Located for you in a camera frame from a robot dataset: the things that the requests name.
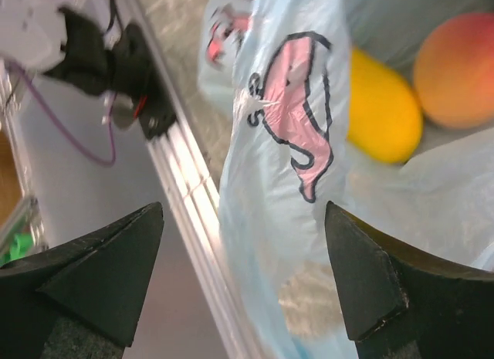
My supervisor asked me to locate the aluminium mounting rail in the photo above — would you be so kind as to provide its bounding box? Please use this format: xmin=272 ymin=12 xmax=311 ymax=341
xmin=0 ymin=0 xmax=267 ymax=359

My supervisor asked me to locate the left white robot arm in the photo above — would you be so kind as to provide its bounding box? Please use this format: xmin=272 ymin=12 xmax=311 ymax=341
xmin=1 ymin=0 xmax=112 ymax=96

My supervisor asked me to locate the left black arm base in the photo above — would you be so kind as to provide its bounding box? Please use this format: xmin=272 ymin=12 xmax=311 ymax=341
xmin=110 ymin=22 xmax=177 ymax=140

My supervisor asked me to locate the light blue plastic bag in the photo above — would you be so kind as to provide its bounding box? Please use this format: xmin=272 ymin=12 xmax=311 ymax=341
xmin=198 ymin=0 xmax=493 ymax=358

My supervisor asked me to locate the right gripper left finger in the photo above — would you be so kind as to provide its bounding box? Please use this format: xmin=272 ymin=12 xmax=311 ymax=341
xmin=1 ymin=202 xmax=164 ymax=358

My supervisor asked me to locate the orange fake peach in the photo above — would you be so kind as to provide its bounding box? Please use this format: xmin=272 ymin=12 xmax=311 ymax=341
xmin=413 ymin=12 xmax=493 ymax=130

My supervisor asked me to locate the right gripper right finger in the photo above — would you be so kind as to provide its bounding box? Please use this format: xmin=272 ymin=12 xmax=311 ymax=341
xmin=325 ymin=202 xmax=493 ymax=358

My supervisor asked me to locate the yellow fake mango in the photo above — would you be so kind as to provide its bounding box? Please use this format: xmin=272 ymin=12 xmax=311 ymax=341
xmin=347 ymin=47 xmax=424 ymax=164

